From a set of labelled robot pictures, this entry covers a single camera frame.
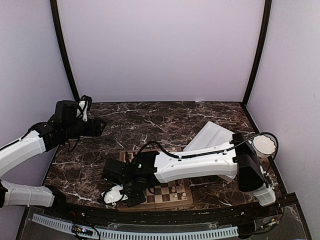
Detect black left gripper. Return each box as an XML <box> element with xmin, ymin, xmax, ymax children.
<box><xmin>63</xmin><ymin>117</ymin><xmax>106</xmax><ymax>141</ymax></box>

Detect wooden chess board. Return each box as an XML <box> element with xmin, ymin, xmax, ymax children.
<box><xmin>117</xmin><ymin>150</ymin><xmax>194</xmax><ymax>212</ymax></box>

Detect white divided plastic tray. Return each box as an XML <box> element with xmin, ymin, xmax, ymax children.
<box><xmin>178</xmin><ymin>121</ymin><xmax>237</xmax><ymax>183</ymax></box>

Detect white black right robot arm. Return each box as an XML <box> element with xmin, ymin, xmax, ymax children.
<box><xmin>99</xmin><ymin>132</ymin><xmax>279</xmax><ymax>217</ymax></box>

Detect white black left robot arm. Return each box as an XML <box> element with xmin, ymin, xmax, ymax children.
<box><xmin>0</xmin><ymin>95</ymin><xmax>106</xmax><ymax>218</ymax></box>

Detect white chess piece row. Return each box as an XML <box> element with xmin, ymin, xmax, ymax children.
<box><xmin>168</xmin><ymin>183</ymin><xmax>187</xmax><ymax>201</ymax></box>

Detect dark chess piece rows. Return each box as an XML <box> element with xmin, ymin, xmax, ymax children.
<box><xmin>124</xmin><ymin>151</ymin><xmax>134</xmax><ymax>162</ymax></box>

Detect white scalloped bowl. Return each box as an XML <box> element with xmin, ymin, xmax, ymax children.
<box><xmin>252</xmin><ymin>135</ymin><xmax>276</xmax><ymax>158</ymax></box>

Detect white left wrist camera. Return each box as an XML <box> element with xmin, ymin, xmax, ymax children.
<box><xmin>76</xmin><ymin>95</ymin><xmax>92</xmax><ymax>122</ymax></box>

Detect white slotted cable duct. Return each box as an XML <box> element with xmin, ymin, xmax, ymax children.
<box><xmin>31</xmin><ymin>213</ymin><xmax>239</xmax><ymax>240</ymax></box>

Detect black front rail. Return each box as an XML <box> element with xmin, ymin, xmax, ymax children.
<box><xmin>27</xmin><ymin>197</ymin><xmax>296</xmax><ymax>228</ymax></box>

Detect right black frame post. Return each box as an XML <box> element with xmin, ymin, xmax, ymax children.
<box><xmin>241</xmin><ymin>0</ymin><xmax>272</xmax><ymax>109</ymax></box>

